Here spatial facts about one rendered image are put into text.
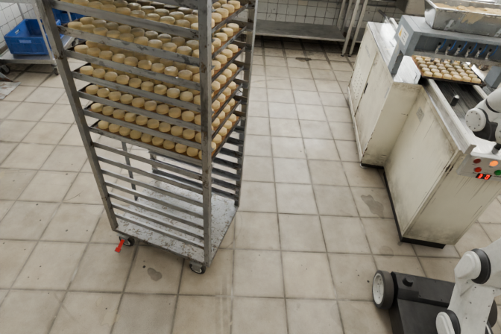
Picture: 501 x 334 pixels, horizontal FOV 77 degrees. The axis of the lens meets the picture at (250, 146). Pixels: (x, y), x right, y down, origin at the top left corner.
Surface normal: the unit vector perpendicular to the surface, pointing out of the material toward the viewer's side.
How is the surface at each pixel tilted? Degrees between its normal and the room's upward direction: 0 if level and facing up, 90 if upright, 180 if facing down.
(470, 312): 60
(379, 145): 90
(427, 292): 0
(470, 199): 90
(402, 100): 90
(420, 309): 0
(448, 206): 90
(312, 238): 0
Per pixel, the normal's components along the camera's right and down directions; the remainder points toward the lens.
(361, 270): 0.08, -0.76
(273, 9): 0.00, 0.64
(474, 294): -0.09, 0.15
